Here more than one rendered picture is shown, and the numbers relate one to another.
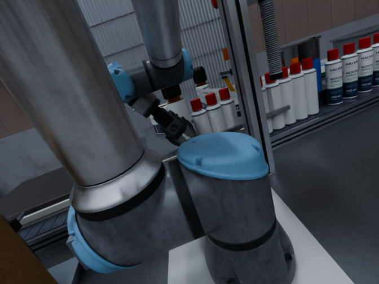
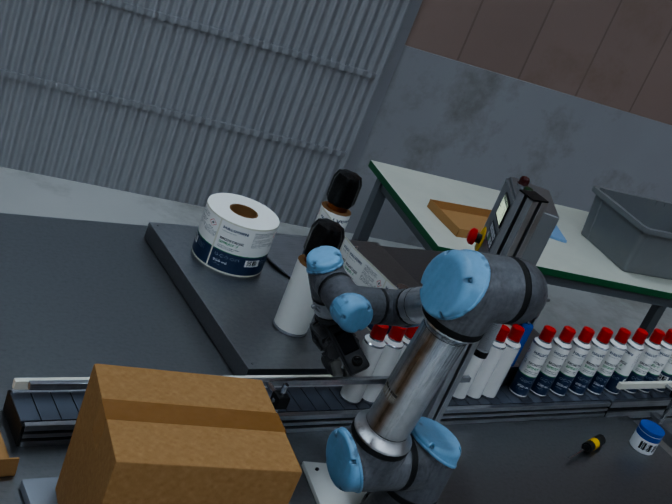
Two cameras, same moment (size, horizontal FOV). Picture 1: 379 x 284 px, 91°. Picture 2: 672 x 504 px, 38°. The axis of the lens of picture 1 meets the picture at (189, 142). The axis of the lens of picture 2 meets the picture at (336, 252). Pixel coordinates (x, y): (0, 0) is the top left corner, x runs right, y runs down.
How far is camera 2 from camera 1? 1.69 m
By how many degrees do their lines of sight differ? 28
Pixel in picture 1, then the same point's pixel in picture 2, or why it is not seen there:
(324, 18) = (629, 76)
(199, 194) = (422, 464)
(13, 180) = not seen: outside the picture
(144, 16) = not seen: hidden behind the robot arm
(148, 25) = not seen: hidden behind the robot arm
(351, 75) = (552, 368)
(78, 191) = (378, 439)
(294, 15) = (575, 22)
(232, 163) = (449, 456)
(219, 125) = (388, 368)
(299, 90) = (490, 362)
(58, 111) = (416, 411)
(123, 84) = (365, 320)
